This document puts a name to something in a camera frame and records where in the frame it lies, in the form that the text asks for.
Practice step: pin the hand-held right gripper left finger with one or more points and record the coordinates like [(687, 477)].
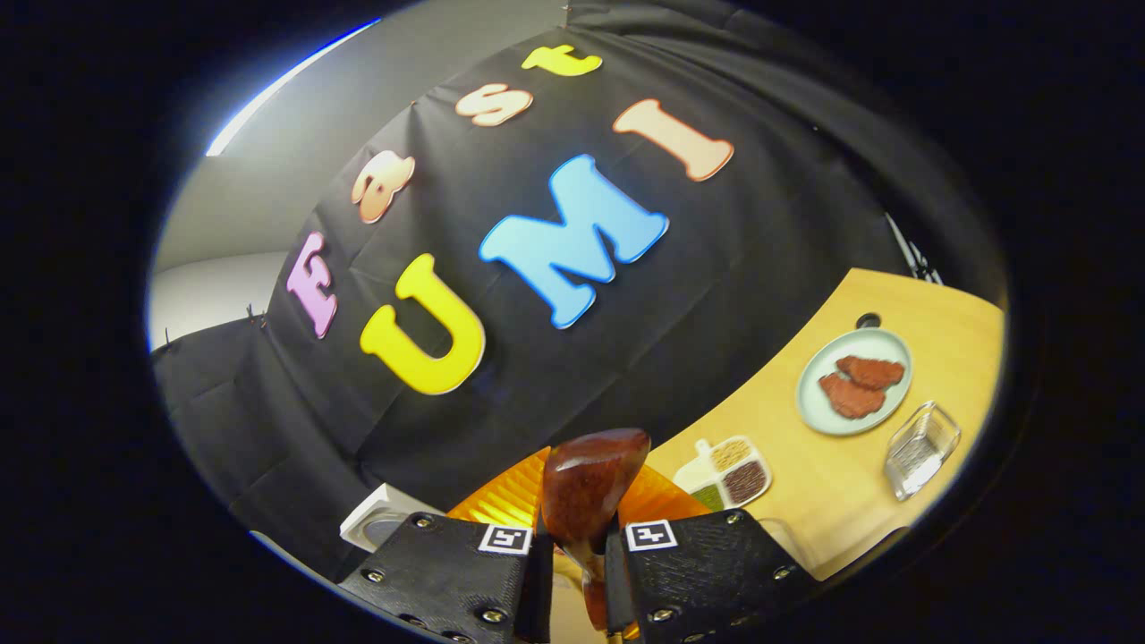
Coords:
[(456, 572)]

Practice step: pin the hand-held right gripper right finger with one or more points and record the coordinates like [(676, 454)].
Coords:
[(698, 572)]

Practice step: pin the white rice cooker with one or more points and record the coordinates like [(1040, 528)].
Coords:
[(371, 523)]

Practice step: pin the brown wooden spoon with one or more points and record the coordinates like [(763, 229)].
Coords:
[(590, 487)]

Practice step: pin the white divided bean dish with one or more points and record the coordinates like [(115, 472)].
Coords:
[(702, 474)]

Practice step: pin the pale green plate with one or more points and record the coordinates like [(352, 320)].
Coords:
[(818, 407)]

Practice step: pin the black backdrop cloth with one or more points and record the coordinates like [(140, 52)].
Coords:
[(716, 295)]

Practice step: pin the black table grommet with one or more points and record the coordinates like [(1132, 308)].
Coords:
[(868, 321)]

